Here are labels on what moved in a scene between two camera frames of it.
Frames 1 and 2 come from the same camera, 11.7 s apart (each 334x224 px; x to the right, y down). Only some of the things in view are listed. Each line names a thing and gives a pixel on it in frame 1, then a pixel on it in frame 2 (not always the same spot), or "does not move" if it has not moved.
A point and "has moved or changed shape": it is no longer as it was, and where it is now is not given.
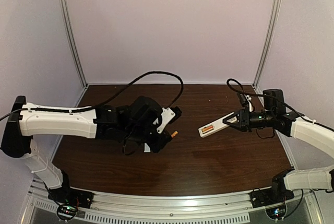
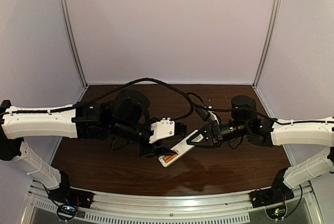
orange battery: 207,128 has moved or changed shape
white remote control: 213,127 has moved or changed shape
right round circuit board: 277,212 does not move
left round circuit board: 67,212 does not move
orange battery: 174,134 has moved or changed shape
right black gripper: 243,120 → 212,134
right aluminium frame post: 273,28 does not move
